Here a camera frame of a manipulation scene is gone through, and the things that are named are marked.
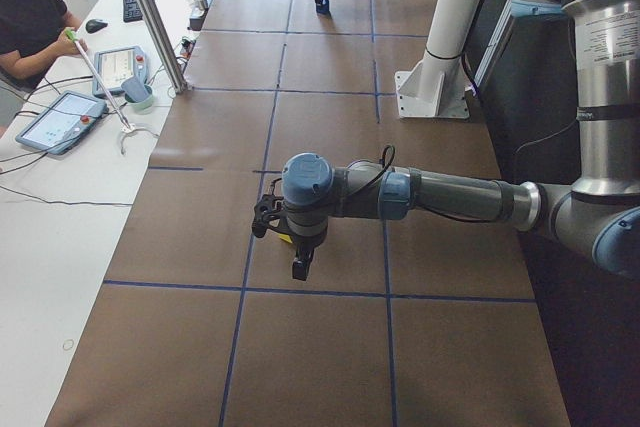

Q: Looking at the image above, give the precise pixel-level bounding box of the black computer mouse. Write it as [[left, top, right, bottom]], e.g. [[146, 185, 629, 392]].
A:
[[85, 19, 108, 34]]

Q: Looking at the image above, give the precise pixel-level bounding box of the near teach pendant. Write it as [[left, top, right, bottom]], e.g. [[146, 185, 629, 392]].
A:
[[15, 91, 108, 155]]

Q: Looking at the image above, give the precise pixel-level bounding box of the green handled grabber stick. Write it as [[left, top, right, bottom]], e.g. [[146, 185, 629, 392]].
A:
[[63, 27, 159, 155]]

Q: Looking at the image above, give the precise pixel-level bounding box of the black keyboard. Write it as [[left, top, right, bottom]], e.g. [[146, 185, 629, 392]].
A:
[[122, 0, 143, 23]]

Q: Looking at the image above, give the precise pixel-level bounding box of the far teach pendant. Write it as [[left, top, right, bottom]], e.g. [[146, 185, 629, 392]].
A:
[[93, 46, 148, 95]]

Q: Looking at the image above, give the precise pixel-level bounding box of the person in black shirt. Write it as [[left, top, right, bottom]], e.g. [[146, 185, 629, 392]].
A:
[[0, 0, 90, 138]]

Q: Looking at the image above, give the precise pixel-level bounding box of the aluminium frame post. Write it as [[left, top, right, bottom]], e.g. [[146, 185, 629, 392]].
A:
[[137, 0, 188, 94]]

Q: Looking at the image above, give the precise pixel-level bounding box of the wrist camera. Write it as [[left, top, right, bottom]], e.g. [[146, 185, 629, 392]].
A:
[[251, 177, 290, 238]]

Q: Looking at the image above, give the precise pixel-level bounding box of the white camera pole base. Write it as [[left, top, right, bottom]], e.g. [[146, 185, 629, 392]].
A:
[[394, 0, 521, 120]]

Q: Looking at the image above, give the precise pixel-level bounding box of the teach pendant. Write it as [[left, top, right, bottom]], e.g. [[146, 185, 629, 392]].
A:
[[15, 91, 108, 155], [93, 46, 148, 95]]

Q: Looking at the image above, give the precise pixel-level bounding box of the blue cup on tape roll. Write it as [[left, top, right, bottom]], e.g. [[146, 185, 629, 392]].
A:
[[121, 77, 154, 113]]

